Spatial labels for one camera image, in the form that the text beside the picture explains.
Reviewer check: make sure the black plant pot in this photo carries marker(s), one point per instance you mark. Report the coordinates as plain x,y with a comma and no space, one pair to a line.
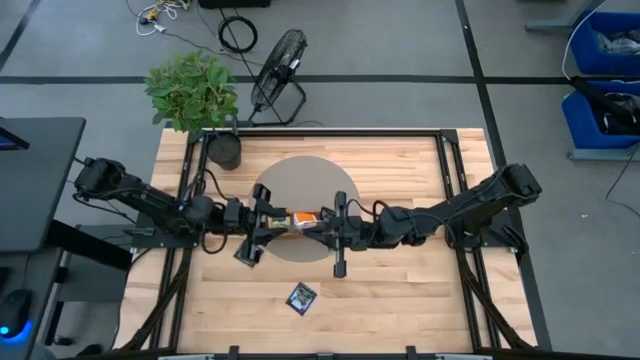
225,150

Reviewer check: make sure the silver aluminium bar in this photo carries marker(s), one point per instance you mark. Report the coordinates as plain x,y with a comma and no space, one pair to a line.
187,357
462,357

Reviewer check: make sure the grey metal table foot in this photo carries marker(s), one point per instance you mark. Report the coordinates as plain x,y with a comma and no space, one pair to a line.
550,26

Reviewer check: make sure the blue storage bin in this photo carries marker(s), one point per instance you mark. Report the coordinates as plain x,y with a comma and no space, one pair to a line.
582,50
580,125

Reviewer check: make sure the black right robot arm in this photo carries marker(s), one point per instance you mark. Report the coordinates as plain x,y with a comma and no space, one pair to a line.
450,210

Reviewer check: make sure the black floor box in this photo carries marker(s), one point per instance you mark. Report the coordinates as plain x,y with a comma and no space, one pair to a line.
235,3

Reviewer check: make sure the green leafy plant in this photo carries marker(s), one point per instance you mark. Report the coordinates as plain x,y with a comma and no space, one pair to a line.
192,90

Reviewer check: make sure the black aluminium table frame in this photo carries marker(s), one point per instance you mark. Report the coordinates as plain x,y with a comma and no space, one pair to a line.
350,133

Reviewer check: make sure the black foil tea packet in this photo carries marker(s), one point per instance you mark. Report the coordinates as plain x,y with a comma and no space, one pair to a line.
301,298
245,261

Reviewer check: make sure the dark computer monitor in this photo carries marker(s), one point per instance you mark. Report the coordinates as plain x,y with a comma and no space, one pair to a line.
10,140

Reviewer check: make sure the black computer mouse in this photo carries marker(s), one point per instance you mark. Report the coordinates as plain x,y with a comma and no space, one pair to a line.
15,312

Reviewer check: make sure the wooden tea organizer box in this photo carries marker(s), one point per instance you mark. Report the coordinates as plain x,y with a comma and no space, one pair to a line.
295,233

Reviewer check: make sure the black desk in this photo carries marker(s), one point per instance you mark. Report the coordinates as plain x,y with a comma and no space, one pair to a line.
35,280
40,185

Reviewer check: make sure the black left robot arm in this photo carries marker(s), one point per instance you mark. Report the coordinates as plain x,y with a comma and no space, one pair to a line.
150,197

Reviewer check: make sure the black folded stand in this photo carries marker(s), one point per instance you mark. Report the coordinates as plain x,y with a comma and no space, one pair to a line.
600,100

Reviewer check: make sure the black floor fan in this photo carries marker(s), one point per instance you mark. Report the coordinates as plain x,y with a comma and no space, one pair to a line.
281,70

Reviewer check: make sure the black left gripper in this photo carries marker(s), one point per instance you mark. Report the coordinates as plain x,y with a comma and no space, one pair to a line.
245,217

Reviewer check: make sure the round grey mat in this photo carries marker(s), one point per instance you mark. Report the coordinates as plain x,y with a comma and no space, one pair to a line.
305,175

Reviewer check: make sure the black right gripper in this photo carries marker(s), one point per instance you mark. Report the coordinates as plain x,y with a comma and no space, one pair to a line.
355,232

